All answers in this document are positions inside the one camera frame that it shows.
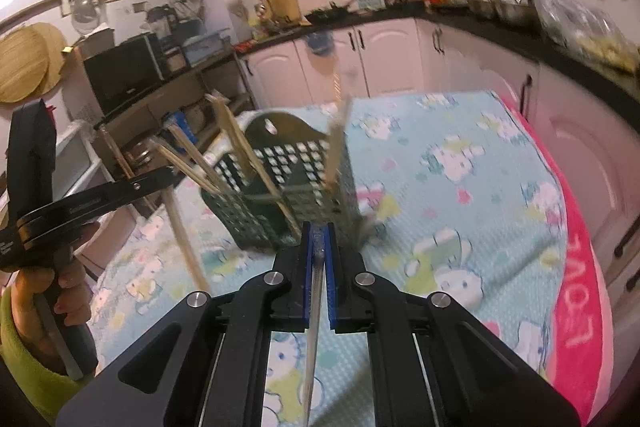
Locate pink towel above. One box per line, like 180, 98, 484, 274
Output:
492, 92, 613, 408

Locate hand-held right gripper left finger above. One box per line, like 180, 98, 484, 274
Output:
55, 221, 316, 427

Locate black wok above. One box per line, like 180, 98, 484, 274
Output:
305, 0, 358, 20

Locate round bamboo trays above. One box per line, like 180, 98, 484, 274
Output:
0, 23, 68, 105

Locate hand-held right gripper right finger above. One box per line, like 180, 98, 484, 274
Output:
325, 221, 581, 427

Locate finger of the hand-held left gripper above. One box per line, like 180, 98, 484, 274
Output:
65, 167, 176, 221

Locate green plastic utensil holder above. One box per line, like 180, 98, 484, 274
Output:
200, 112, 363, 253

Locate hanging glass lid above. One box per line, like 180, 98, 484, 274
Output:
70, 0, 108, 35

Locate wooden side shelf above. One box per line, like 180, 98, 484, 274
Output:
95, 52, 253, 188

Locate steel pot with lid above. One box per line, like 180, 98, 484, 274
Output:
492, 0, 538, 25

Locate person's left forearm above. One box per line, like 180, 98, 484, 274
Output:
0, 292, 76, 413

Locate person's left hand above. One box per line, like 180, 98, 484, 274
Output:
10, 258, 93, 354

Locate black microwave oven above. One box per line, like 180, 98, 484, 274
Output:
82, 32, 166, 115

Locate clear plastic bag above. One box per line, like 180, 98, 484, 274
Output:
532, 0, 640, 72

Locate grey storage box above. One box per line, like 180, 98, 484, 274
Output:
182, 32, 223, 68

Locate printed cartoon blanket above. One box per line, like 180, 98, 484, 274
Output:
92, 89, 568, 427

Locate white plastic drawer unit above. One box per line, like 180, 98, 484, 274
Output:
50, 122, 108, 198

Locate small steel pot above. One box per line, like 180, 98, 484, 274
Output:
467, 0, 496, 20

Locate black blender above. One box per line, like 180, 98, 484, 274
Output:
147, 4, 173, 38

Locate plastic-wrapped chopstick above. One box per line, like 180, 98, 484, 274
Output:
302, 227, 326, 427
149, 139, 223, 194

